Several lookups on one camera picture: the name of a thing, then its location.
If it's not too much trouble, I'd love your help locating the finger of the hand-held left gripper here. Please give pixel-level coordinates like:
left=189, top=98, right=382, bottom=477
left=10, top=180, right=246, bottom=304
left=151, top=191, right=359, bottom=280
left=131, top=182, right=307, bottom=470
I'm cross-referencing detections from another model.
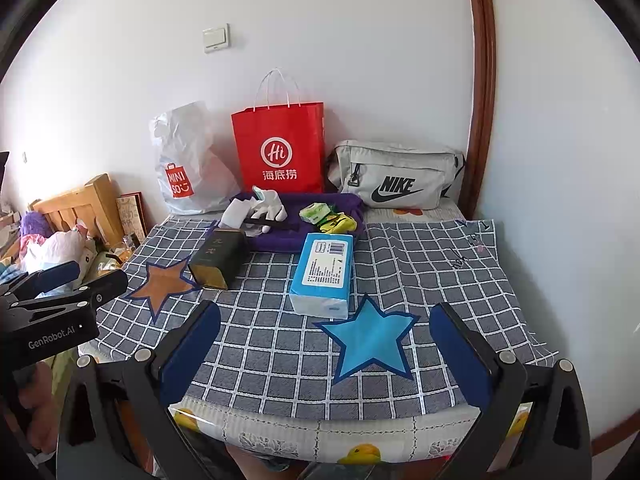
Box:
left=0, top=260, right=81, bottom=302
left=0, top=269, right=128, bottom=321

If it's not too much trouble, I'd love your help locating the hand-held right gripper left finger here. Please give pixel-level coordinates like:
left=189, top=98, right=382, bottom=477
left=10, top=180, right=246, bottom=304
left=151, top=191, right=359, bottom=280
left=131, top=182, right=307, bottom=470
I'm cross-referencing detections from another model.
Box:
left=64, top=300, right=223, bottom=480

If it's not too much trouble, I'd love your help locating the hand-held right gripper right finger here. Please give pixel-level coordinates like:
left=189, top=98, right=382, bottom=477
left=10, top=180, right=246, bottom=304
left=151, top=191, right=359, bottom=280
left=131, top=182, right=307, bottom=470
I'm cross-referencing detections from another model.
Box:
left=429, top=301, right=594, bottom=480

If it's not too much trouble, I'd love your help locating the white mesh drawstring pouch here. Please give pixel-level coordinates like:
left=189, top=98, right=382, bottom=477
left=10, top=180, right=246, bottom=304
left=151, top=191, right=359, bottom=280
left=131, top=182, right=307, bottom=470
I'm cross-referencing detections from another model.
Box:
left=220, top=199, right=261, bottom=236

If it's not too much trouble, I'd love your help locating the purple fabric tray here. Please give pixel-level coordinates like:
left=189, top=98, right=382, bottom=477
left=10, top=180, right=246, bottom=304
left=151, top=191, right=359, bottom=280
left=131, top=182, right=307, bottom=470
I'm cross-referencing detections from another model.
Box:
left=212, top=191, right=366, bottom=253

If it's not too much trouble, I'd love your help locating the black plastic clip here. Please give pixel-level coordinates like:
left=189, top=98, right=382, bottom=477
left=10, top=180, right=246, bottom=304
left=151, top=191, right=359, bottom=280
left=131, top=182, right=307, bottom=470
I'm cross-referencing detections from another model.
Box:
left=244, top=216, right=301, bottom=233

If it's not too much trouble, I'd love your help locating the white knit glove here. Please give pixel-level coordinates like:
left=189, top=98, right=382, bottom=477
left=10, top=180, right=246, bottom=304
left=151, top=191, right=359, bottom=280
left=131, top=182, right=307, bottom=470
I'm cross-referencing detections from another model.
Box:
left=247, top=185, right=288, bottom=223

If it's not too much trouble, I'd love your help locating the green snack packet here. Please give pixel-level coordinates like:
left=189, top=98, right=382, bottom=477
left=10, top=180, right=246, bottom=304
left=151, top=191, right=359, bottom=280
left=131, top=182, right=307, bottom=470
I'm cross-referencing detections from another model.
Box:
left=299, top=202, right=333, bottom=226

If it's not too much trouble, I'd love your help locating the person's left hand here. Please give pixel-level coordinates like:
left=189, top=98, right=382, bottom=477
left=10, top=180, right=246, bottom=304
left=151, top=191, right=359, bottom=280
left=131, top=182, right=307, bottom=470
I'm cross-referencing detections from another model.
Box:
left=15, top=360, right=60, bottom=457

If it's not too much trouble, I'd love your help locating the purple plush toy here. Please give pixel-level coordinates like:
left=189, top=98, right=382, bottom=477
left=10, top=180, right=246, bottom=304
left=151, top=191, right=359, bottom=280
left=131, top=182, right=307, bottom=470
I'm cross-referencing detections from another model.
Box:
left=20, top=211, right=53, bottom=241

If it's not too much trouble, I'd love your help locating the wooden headboard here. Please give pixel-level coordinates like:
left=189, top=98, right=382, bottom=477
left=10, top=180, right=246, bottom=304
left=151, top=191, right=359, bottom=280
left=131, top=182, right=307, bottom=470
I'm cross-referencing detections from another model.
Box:
left=30, top=173, right=126, bottom=248

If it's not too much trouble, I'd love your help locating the grey checked blanket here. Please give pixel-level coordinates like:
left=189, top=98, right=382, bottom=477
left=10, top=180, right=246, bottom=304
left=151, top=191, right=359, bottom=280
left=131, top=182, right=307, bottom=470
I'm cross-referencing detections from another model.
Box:
left=95, top=217, right=561, bottom=418

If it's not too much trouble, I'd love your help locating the dark rectangular box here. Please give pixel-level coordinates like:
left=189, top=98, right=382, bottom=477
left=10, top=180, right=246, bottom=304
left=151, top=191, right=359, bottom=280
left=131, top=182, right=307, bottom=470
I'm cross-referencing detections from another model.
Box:
left=187, top=227, right=248, bottom=291

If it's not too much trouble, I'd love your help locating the duck print bed sheet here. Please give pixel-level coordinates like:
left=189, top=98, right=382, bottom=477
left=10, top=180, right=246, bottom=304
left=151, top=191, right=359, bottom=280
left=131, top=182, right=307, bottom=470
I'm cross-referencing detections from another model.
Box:
left=100, top=202, right=531, bottom=480

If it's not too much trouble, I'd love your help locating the blue tissue pack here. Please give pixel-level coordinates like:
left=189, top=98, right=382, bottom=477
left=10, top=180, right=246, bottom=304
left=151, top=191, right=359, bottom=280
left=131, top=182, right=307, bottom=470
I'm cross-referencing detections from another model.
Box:
left=289, top=232, right=356, bottom=320

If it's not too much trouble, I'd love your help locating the white plastic shopping bag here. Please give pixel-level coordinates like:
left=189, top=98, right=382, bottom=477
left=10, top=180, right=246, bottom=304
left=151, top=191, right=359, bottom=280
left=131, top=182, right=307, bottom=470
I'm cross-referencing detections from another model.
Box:
left=150, top=101, right=241, bottom=216

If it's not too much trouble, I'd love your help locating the grey waist bag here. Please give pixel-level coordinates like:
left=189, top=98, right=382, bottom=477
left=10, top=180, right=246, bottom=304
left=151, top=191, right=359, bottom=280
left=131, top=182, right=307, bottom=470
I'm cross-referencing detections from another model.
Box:
left=327, top=140, right=466, bottom=209

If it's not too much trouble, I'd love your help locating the red paper bag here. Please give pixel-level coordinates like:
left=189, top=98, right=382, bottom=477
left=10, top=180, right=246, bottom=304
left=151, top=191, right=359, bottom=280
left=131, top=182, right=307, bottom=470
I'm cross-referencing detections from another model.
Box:
left=231, top=69, right=326, bottom=195

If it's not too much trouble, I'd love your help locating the brown picture frame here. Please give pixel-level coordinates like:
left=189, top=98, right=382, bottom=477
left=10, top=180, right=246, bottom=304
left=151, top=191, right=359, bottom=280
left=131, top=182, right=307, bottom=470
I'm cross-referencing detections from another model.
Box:
left=116, top=192, right=148, bottom=241

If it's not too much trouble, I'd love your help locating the white wall light switch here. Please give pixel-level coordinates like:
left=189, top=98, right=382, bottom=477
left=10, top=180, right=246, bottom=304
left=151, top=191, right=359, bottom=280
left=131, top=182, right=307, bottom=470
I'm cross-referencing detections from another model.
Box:
left=202, top=23, right=231, bottom=53

